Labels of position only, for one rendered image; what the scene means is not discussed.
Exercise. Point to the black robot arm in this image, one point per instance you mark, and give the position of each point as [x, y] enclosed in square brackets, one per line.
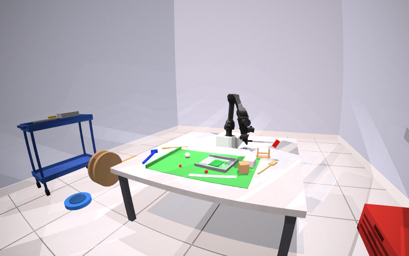
[243, 117]

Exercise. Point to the green flat mat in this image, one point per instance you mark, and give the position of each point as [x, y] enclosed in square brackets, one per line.
[170, 165]

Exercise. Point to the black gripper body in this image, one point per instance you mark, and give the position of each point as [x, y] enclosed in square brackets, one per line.
[244, 134]

